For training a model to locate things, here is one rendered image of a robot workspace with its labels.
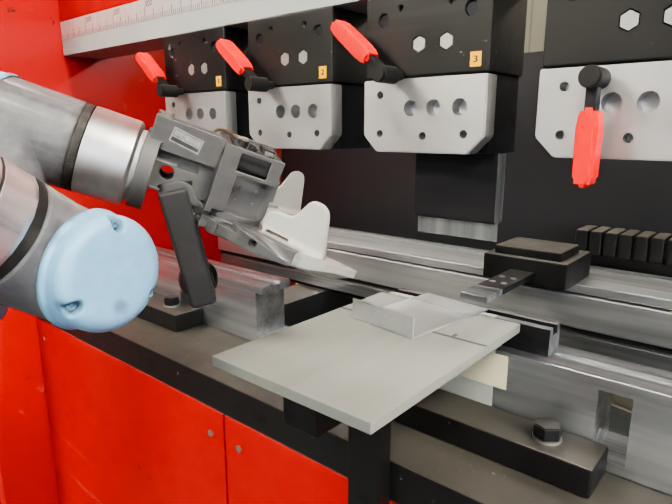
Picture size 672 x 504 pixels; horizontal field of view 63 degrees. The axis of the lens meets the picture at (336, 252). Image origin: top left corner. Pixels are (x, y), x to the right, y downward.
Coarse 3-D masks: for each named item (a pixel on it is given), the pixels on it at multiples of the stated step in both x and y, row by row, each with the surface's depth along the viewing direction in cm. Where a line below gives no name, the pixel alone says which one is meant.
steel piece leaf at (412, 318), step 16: (368, 304) 58; (400, 304) 64; (416, 304) 64; (432, 304) 64; (368, 320) 58; (384, 320) 56; (400, 320) 54; (416, 320) 58; (432, 320) 58; (448, 320) 58; (416, 336) 54
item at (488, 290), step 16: (512, 240) 83; (528, 240) 83; (544, 240) 83; (496, 256) 80; (512, 256) 78; (528, 256) 78; (544, 256) 76; (560, 256) 75; (576, 256) 78; (496, 272) 80; (512, 272) 77; (528, 272) 77; (544, 272) 76; (560, 272) 74; (576, 272) 77; (480, 288) 69; (496, 288) 69; (512, 288) 71; (560, 288) 75
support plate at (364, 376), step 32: (320, 320) 59; (352, 320) 59; (480, 320) 59; (224, 352) 50; (256, 352) 50; (288, 352) 50; (320, 352) 50; (352, 352) 50; (384, 352) 50; (416, 352) 50; (448, 352) 50; (480, 352) 51; (256, 384) 46; (288, 384) 44; (320, 384) 44; (352, 384) 44; (384, 384) 44; (416, 384) 44; (352, 416) 39; (384, 416) 40
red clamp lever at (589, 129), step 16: (592, 80) 43; (608, 80) 45; (592, 96) 44; (592, 112) 44; (576, 128) 45; (592, 128) 44; (576, 144) 46; (592, 144) 45; (576, 160) 46; (592, 160) 45; (576, 176) 46; (592, 176) 45
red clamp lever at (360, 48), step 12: (336, 24) 59; (348, 24) 60; (336, 36) 60; (348, 36) 58; (360, 36) 59; (348, 48) 59; (360, 48) 58; (372, 48) 58; (360, 60) 58; (372, 60) 57; (372, 72) 57; (384, 72) 56; (396, 72) 57
